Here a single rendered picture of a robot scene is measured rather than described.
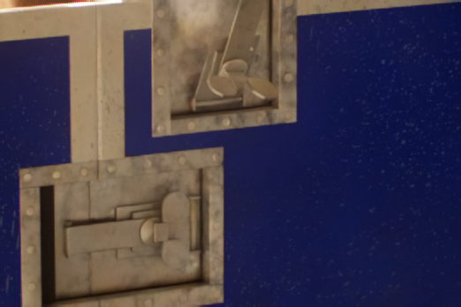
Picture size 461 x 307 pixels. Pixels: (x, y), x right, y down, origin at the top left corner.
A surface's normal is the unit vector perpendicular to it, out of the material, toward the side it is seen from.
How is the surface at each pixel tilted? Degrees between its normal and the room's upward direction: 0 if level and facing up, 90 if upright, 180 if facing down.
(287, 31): 90
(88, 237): 90
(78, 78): 90
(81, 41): 90
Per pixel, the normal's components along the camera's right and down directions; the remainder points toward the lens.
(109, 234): 0.46, 0.19
